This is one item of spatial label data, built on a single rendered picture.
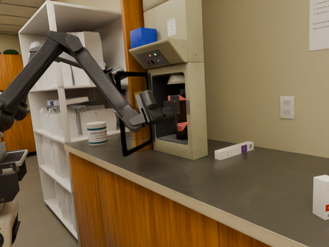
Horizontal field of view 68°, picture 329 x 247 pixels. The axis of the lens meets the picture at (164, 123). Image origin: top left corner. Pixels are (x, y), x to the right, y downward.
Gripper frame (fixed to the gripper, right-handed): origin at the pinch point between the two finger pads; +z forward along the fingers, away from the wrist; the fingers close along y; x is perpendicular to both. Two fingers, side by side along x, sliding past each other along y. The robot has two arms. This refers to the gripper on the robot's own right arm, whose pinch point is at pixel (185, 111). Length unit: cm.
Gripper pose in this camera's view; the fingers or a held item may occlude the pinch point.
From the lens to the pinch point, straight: 103.1
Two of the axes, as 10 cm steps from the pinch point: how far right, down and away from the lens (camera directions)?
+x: -6.4, -0.6, 7.6
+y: -0.8, -9.9, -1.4
